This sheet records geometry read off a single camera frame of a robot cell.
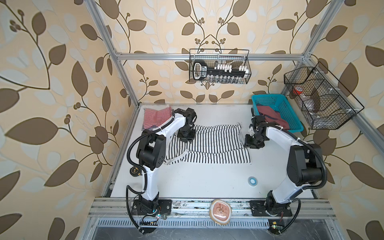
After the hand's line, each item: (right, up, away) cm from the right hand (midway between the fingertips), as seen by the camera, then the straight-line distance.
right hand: (248, 147), depth 91 cm
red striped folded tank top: (-63, +18, +14) cm, 67 cm away
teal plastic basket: (+32, +30, +22) cm, 49 cm away
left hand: (-35, +4, 0) cm, 35 cm away
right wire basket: (+33, +27, -15) cm, 46 cm away
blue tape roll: (0, -17, -8) cm, 19 cm away
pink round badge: (-20, -27, -20) cm, 39 cm away
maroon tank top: (+24, +20, +19) cm, 36 cm away
